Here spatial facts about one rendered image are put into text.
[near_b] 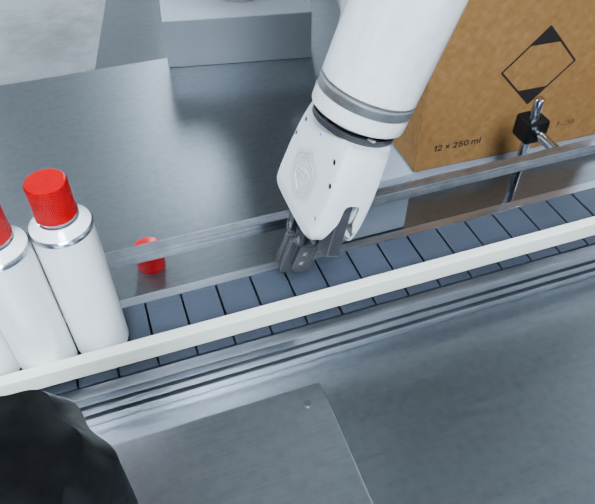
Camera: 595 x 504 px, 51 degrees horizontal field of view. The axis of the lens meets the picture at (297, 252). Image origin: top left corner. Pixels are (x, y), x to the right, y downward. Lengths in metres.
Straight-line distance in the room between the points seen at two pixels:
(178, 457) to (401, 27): 0.39
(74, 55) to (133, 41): 1.86
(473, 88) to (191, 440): 0.54
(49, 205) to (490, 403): 0.46
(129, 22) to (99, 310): 0.85
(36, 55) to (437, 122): 2.54
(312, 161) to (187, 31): 0.63
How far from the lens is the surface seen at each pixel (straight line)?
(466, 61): 0.81
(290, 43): 1.16
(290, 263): 0.61
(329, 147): 0.52
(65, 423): 0.25
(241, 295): 0.66
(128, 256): 0.61
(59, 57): 3.13
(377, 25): 0.47
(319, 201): 0.53
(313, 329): 0.64
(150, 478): 0.57
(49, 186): 0.51
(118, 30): 1.32
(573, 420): 0.69
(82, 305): 0.57
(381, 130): 0.50
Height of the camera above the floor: 1.38
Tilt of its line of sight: 46 degrees down
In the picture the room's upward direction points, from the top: straight up
